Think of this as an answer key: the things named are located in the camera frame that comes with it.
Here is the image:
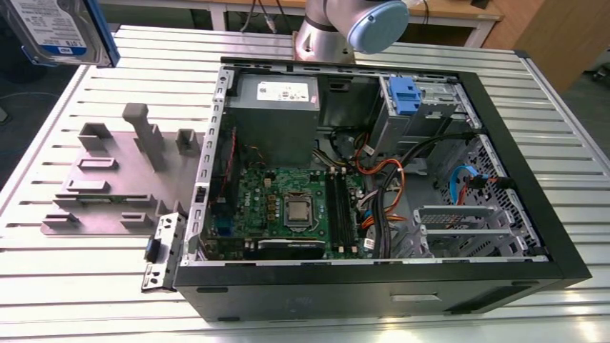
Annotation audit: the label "blue SATA wire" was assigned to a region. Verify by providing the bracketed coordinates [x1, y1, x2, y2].
[447, 163, 479, 207]

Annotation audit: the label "metal rear slot bracket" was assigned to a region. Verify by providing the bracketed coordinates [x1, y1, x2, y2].
[140, 212, 188, 294]

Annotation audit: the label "grey panel wires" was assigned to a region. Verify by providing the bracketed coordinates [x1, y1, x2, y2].
[356, 188, 381, 212]

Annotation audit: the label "disk power wire black plug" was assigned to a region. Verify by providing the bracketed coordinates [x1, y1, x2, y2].
[464, 174, 515, 191]

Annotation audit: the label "CPU socket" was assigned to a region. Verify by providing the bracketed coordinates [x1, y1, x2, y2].
[280, 191, 318, 232]

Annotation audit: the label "hard disk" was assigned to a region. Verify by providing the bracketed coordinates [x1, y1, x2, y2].
[0, 0, 121, 69]

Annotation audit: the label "blue drive cage latch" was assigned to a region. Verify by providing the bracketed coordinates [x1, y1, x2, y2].
[388, 76, 424, 116]

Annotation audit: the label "black graphics card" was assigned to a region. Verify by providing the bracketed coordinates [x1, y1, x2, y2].
[241, 237, 328, 261]

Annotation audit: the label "orange yellow power wires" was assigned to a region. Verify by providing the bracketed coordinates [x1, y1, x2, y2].
[354, 131, 408, 229]

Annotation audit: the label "silver CPU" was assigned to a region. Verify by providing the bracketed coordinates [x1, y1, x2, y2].
[285, 200, 310, 222]

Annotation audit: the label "metal disk bay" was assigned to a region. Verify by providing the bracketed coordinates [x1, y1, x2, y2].
[411, 205, 548, 259]

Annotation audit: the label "black open PC case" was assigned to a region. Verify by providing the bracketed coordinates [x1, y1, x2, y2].
[140, 55, 591, 322]

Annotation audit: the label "wooden desk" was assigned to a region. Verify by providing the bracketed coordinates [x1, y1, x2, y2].
[228, 0, 505, 49]

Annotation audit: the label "green motherboard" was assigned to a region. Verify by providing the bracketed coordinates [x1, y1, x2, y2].
[198, 166, 380, 261]

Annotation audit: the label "black RAM slot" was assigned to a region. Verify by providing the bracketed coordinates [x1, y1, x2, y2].
[324, 166, 344, 253]

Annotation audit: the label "metal optical drive cage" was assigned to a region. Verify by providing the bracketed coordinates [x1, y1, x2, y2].
[370, 74, 480, 158]

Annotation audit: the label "yellow black supply wires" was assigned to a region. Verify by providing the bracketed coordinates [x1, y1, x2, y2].
[310, 148, 348, 169]

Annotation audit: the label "black cable bundle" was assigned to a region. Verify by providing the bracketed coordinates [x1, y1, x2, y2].
[370, 131, 477, 259]

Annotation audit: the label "grey power supply unit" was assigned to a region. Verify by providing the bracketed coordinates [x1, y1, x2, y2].
[225, 73, 321, 169]

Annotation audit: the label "grey parts rack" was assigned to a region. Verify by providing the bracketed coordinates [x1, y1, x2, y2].
[39, 102, 210, 237]

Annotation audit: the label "wooden cabinet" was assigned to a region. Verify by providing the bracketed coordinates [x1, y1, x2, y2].
[480, 0, 610, 94]

